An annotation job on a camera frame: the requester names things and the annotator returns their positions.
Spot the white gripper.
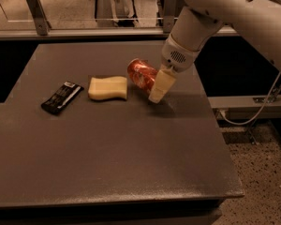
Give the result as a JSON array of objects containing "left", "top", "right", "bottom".
[{"left": 149, "top": 36, "right": 200, "bottom": 103}]

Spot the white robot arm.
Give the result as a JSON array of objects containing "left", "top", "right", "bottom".
[{"left": 149, "top": 0, "right": 281, "bottom": 103}]

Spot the grey horizontal rail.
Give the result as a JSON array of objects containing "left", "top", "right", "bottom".
[{"left": 0, "top": 25, "right": 240, "bottom": 41}]

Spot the right metal railing bracket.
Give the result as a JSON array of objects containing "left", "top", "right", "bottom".
[{"left": 163, "top": 0, "right": 177, "bottom": 33}]

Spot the yellow sponge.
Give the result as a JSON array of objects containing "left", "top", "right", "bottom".
[{"left": 88, "top": 76, "right": 127, "bottom": 100}]

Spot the white cable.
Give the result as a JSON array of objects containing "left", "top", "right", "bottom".
[{"left": 217, "top": 71, "right": 281, "bottom": 127}]

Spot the metal railing bracket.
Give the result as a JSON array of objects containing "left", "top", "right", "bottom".
[
  {"left": 163, "top": 0, "right": 177, "bottom": 33},
  {"left": 26, "top": 0, "right": 51, "bottom": 36}
]

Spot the black snack bar wrapper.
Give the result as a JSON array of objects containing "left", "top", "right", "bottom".
[{"left": 41, "top": 82, "right": 83, "bottom": 115}]

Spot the red coke can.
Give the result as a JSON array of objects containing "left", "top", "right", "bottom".
[{"left": 127, "top": 59, "right": 157, "bottom": 94}]

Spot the left metal railing bracket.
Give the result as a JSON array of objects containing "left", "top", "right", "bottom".
[{"left": 26, "top": 0, "right": 51, "bottom": 36}]

